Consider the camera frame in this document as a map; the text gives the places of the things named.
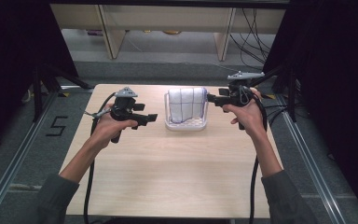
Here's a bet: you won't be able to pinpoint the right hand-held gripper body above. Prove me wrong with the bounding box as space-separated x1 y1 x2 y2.
226 70 266 131

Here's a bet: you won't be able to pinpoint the white wire basket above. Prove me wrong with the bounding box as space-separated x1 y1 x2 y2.
163 89 210 132

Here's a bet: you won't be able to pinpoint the aluminium floor rail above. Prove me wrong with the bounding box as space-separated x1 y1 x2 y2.
0 91 59 224
274 93 347 224

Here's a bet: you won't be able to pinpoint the white floor cable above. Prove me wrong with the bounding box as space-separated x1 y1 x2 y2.
210 61 241 74

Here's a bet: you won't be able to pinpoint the black metal stand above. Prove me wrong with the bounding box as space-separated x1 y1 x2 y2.
32 63 95 123
244 63 300 124

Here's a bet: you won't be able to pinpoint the light wooden desk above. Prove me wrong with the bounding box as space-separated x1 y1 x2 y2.
50 3 287 62

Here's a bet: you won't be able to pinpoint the black hanging cable bundle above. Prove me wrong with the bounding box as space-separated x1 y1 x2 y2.
228 7 278 71

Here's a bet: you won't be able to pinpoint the person's right hand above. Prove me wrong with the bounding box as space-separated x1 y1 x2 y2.
221 87 270 138

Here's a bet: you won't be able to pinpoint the black floor cables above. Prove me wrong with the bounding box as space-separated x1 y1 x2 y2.
264 104 293 126

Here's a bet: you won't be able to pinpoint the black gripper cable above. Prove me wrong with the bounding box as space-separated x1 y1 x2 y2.
83 91 117 224
239 85 269 224

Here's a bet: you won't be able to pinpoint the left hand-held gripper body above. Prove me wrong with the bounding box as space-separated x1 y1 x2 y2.
109 86 139 145

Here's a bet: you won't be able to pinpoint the silver cable plug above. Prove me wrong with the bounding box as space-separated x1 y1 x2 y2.
84 108 110 119

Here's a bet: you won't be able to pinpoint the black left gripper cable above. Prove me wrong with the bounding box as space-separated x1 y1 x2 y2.
83 91 117 224

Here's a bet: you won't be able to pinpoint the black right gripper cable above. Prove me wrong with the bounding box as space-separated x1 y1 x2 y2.
239 85 269 224

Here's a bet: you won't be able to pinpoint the person's left hand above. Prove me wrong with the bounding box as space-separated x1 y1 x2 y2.
89 103 139 151

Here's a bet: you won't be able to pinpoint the white cloth with purple edge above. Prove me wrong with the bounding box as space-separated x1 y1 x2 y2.
167 87 209 124

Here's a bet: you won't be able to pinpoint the black curtain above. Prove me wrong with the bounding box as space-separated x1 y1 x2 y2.
0 0 80 157
262 0 358 218

